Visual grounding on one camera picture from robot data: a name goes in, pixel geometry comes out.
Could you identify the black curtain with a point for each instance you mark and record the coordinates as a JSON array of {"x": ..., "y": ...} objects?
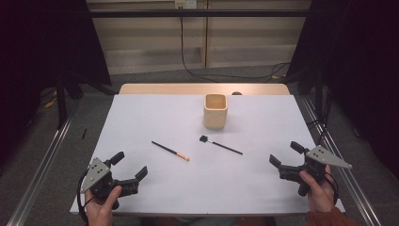
[
  {"x": 360, "y": 62},
  {"x": 37, "y": 47}
]

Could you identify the black metal stand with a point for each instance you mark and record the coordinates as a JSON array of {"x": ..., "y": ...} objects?
[{"x": 61, "y": 103}]

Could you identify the person's right hand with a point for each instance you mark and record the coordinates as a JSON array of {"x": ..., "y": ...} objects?
[{"x": 320, "y": 196}]

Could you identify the person's left hand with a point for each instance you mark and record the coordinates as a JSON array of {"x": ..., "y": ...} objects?
[{"x": 100, "y": 212}]

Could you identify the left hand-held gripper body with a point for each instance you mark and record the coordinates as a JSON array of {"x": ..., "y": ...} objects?
[{"x": 97, "y": 175}]

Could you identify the small black stick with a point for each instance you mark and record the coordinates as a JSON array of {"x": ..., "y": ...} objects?
[{"x": 84, "y": 134}]

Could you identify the beige square cup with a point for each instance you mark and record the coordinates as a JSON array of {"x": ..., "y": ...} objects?
[{"x": 215, "y": 117}]

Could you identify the white wall power outlet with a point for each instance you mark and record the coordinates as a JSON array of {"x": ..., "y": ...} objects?
[{"x": 185, "y": 3}]

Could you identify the metal floor rail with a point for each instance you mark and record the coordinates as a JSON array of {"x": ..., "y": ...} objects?
[
  {"x": 40, "y": 169},
  {"x": 345, "y": 179}
]

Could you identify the dark round table hole cover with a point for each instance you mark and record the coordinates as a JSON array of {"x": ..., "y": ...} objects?
[{"x": 236, "y": 93}]

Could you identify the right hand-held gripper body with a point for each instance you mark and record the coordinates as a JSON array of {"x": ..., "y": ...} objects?
[{"x": 323, "y": 156}]

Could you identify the black horizontal bar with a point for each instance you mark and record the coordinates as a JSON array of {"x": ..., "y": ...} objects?
[{"x": 200, "y": 13}]

